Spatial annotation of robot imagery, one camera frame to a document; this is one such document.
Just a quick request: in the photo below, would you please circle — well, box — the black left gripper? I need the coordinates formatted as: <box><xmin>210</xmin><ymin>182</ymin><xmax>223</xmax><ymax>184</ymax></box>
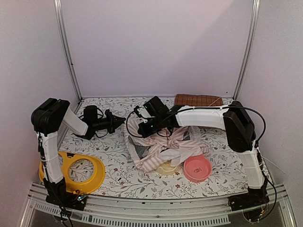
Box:
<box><xmin>92</xmin><ymin>111</ymin><xmax>125</xmax><ymax>133</ymax></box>

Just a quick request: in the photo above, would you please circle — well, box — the pink striped pet tent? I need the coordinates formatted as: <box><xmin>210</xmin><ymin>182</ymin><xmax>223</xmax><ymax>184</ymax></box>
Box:
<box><xmin>124</xmin><ymin>120</ymin><xmax>209</xmax><ymax>172</ymax></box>

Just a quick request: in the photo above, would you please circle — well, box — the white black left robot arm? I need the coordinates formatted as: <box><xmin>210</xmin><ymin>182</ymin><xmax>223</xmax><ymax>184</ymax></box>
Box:
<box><xmin>31</xmin><ymin>98</ymin><xmax>126</xmax><ymax>184</ymax></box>

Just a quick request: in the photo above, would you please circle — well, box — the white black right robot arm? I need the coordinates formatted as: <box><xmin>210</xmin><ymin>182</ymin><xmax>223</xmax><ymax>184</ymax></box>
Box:
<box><xmin>134</xmin><ymin>96</ymin><xmax>267</xmax><ymax>206</ymax></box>

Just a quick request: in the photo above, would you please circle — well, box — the cream pet bowl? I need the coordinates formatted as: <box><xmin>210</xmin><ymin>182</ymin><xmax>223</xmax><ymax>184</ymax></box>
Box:
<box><xmin>155</xmin><ymin>160</ymin><xmax>180</xmax><ymax>175</ymax></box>

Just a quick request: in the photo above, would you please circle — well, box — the pink pet bowl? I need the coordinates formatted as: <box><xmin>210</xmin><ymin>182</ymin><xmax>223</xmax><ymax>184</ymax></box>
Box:
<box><xmin>183</xmin><ymin>155</ymin><xmax>212</xmax><ymax>183</ymax></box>

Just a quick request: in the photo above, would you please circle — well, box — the brown woven mat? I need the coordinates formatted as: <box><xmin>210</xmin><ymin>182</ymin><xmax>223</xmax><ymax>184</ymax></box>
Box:
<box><xmin>174</xmin><ymin>94</ymin><xmax>223</xmax><ymax>107</ymax></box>

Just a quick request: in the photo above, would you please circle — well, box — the yellow double bowl holder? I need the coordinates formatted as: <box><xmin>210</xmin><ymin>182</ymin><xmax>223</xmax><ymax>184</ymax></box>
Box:
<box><xmin>39</xmin><ymin>150</ymin><xmax>106</xmax><ymax>193</ymax></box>

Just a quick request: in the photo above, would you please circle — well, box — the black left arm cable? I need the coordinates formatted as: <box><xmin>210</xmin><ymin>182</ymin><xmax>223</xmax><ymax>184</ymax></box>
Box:
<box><xmin>79</xmin><ymin>107</ymin><xmax>112</xmax><ymax>139</ymax></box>

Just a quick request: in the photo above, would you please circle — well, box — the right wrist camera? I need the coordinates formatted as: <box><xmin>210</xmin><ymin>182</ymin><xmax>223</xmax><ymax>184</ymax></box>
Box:
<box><xmin>133</xmin><ymin>105</ymin><xmax>148</xmax><ymax>123</ymax></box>

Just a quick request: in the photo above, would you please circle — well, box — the aluminium front rail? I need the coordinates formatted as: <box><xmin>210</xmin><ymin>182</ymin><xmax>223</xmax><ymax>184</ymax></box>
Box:
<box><xmin>19</xmin><ymin>183</ymin><xmax>299</xmax><ymax>227</ymax></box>

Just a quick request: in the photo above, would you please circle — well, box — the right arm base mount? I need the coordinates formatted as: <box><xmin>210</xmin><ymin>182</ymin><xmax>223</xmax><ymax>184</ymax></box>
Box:
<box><xmin>228</xmin><ymin>187</ymin><xmax>269</xmax><ymax>211</ymax></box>

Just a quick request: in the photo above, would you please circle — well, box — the left aluminium frame post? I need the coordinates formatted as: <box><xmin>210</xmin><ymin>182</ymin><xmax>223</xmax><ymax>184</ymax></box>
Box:
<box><xmin>53</xmin><ymin>0</ymin><xmax>83</xmax><ymax>102</ymax></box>

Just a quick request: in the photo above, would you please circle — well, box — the aluminium frame post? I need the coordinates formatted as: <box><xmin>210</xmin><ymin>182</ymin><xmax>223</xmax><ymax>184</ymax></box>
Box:
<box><xmin>53</xmin><ymin>0</ymin><xmax>83</xmax><ymax>102</ymax></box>
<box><xmin>232</xmin><ymin>0</ymin><xmax>260</xmax><ymax>100</ymax></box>

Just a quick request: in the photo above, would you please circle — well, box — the right aluminium frame post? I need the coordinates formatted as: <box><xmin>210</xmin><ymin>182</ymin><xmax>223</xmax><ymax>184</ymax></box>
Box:
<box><xmin>232</xmin><ymin>0</ymin><xmax>260</xmax><ymax>100</ymax></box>

